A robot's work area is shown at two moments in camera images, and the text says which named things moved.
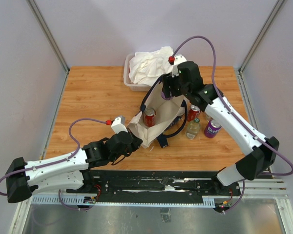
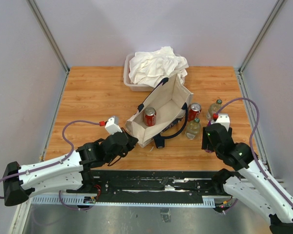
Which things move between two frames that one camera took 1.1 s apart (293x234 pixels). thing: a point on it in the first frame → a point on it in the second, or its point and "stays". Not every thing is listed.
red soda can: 193,112 stays
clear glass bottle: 193,129 stays
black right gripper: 168,80 → 206,143
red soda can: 150,117 stays
